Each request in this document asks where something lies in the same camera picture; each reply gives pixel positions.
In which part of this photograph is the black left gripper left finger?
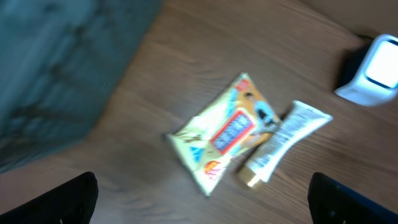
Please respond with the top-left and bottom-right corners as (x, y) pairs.
(1, 172), (99, 224)

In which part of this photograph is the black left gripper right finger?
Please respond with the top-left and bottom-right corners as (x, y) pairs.
(307, 172), (397, 224)

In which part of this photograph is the white tube gold cap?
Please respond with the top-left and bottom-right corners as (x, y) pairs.
(238, 100), (333, 189)

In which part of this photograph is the yellow snack bag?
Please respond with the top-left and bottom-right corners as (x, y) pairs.
(167, 73), (281, 196)

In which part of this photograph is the white barcode scanner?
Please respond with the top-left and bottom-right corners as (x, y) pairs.
(334, 34), (397, 107)

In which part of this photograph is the grey plastic basket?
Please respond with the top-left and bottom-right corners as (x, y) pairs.
(1, 0), (162, 172)

